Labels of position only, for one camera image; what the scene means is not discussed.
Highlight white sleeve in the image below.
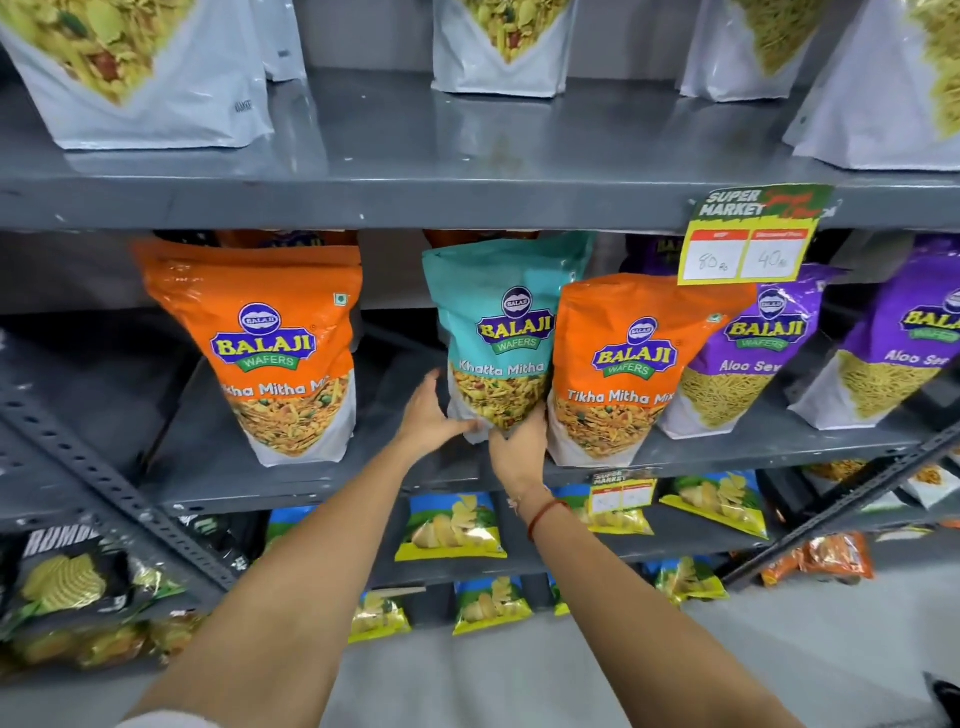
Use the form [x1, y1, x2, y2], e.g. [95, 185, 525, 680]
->
[116, 710, 220, 728]

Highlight red thread bracelet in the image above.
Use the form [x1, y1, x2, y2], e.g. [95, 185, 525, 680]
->
[526, 498, 572, 543]

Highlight black chips packet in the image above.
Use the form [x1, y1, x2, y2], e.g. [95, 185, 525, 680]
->
[0, 523, 132, 640]
[178, 512, 265, 575]

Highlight teal snack packet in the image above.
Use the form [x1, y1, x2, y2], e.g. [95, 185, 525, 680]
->
[421, 231, 597, 445]

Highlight purple snack packet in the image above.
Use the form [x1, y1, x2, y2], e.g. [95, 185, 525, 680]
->
[789, 234, 960, 432]
[657, 264, 845, 441]
[621, 234, 685, 276]

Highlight orange clear snack packet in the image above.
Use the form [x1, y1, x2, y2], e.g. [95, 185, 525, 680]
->
[759, 531, 876, 588]

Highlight white sev snack packet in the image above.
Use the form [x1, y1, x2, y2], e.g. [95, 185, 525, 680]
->
[677, 0, 830, 104]
[783, 0, 960, 173]

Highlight person's left hand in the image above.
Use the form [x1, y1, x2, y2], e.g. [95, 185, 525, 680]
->
[394, 368, 483, 462]

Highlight person's left forearm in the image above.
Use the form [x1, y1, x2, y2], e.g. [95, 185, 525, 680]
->
[126, 436, 438, 728]

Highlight yellow snack packets pile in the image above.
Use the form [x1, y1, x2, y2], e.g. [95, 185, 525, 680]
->
[0, 611, 207, 671]

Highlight person's right hand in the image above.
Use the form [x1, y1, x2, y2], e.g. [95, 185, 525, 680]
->
[487, 404, 552, 506]

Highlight small yellow price tag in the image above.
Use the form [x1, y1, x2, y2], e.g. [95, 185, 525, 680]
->
[588, 470, 659, 519]

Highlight grey metal shelf rack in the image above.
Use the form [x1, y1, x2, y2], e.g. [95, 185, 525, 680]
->
[0, 0, 960, 676]

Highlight white snack mix packet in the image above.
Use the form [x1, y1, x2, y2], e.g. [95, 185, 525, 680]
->
[0, 0, 276, 151]
[251, 0, 308, 84]
[432, 0, 580, 99]

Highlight large orange snack packet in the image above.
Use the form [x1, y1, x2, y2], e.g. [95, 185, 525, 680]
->
[132, 238, 364, 468]

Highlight yellow and green price tag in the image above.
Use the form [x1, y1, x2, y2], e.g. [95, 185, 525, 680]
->
[677, 184, 836, 288]

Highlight black shoe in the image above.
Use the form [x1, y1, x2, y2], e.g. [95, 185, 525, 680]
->
[923, 672, 960, 728]

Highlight person's right forearm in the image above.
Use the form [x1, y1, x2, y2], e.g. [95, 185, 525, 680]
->
[511, 483, 807, 728]

